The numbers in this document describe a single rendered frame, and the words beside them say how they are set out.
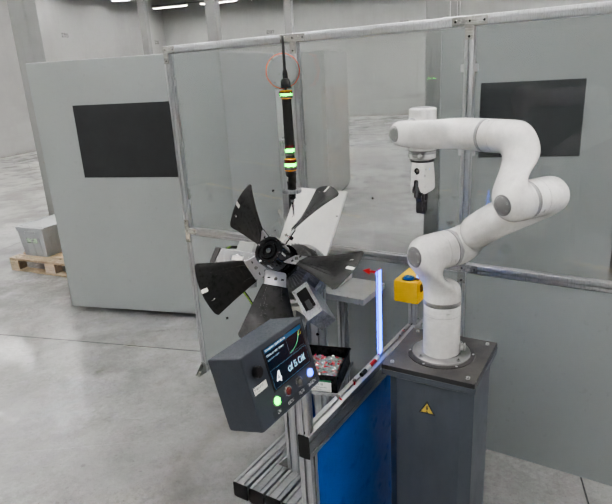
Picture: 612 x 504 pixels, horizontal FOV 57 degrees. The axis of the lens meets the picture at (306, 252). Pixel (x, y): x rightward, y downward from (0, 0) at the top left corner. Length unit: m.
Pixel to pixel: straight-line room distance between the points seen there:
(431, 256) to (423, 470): 0.75
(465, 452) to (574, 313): 0.91
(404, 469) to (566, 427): 1.02
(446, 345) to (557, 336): 0.88
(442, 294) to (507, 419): 1.24
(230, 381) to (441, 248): 0.77
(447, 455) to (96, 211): 3.55
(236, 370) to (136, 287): 3.54
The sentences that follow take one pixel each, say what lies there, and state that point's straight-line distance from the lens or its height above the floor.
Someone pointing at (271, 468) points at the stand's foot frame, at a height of 0.08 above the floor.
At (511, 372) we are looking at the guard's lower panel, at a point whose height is 0.50.
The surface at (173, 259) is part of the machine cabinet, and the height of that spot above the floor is 0.52.
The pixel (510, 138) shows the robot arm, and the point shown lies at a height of 1.68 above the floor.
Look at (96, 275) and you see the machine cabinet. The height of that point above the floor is 0.35.
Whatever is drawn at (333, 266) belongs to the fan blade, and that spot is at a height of 1.19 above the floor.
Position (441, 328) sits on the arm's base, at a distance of 1.85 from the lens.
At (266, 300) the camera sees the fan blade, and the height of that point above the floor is 1.06.
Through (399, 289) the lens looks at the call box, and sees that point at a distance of 2.23.
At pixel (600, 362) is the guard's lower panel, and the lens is 2.69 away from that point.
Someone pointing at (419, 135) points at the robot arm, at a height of 1.68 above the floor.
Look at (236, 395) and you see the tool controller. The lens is 1.36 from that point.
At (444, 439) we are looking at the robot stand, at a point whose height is 0.72.
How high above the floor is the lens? 1.86
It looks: 18 degrees down
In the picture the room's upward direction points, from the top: 3 degrees counter-clockwise
